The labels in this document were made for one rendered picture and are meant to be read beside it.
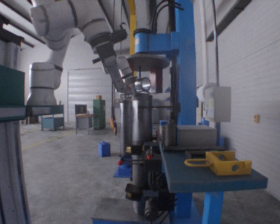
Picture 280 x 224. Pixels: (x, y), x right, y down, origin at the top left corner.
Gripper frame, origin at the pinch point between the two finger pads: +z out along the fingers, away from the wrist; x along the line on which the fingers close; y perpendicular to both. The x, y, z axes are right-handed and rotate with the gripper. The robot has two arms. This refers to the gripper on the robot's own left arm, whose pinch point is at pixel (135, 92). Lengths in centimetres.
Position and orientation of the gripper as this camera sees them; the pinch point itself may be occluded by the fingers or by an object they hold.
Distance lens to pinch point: 132.5
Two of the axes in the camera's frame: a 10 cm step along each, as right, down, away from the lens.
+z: 3.9, 9.0, 2.1
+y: 8.3, -4.4, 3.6
